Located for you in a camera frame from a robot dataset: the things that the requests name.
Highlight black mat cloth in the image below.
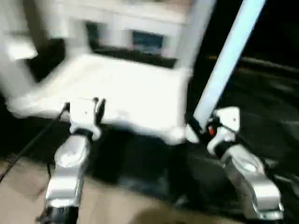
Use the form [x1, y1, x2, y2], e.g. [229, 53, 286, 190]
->
[0, 38, 299, 210]

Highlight long black rod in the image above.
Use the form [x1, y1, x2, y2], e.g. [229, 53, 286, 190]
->
[240, 57, 299, 70]

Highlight white display cabinet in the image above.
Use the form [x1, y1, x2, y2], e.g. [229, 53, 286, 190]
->
[42, 0, 192, 61]

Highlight dark tall cabinet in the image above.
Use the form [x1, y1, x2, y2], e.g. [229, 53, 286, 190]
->
[205, 0, 299, 61]

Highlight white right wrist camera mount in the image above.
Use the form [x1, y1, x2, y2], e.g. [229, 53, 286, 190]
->
[207, 106, 241, 156]

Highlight white plastic table top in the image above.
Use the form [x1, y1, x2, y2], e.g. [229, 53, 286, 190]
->
[6, 53, 199, 145]

